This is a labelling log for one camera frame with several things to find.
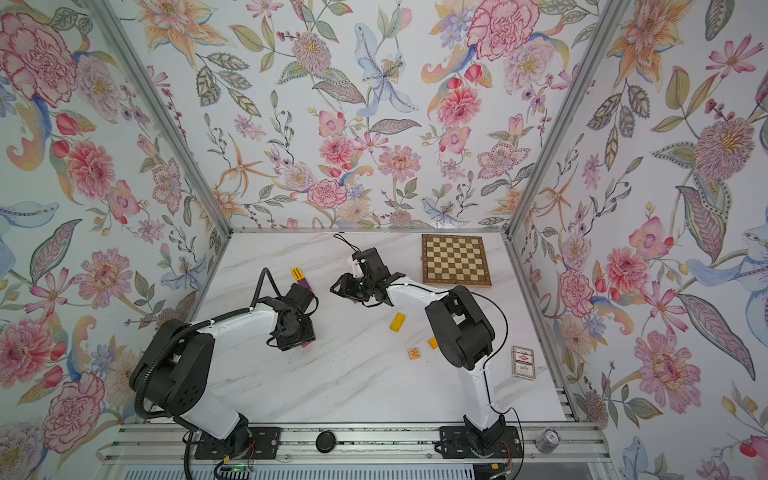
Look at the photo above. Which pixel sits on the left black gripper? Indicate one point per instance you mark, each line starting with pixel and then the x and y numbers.
pixel 290 345

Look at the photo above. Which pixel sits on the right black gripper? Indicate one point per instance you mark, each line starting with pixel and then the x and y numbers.
pixel 348 287

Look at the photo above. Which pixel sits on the purple rectangular block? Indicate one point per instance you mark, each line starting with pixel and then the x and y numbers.
pixel 306 282

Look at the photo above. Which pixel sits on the yellow striped block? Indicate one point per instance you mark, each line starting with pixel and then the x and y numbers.
pixel 297 274

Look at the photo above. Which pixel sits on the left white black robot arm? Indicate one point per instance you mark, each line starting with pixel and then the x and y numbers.
pixel 171 378

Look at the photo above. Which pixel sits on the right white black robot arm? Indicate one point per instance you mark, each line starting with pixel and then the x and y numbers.
pixel 464 337

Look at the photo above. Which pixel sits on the yellow rectangular block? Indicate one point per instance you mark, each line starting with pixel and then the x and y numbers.
pixel 397 322

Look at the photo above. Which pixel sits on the wooden chessboard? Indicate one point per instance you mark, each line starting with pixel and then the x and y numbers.
pixel 454 259

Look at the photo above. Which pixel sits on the black round knob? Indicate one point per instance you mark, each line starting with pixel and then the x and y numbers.
pixel 325 442

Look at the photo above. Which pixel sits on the playing card box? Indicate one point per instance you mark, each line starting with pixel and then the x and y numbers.
pixel 523 363

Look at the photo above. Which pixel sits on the clear tape roll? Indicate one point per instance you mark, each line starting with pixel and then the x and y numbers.
pixel 548 441

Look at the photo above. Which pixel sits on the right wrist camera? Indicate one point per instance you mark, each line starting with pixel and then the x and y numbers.
pixel 357 265

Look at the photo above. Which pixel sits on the aluminium mounting rail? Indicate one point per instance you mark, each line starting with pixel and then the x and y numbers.
pixel 357 443

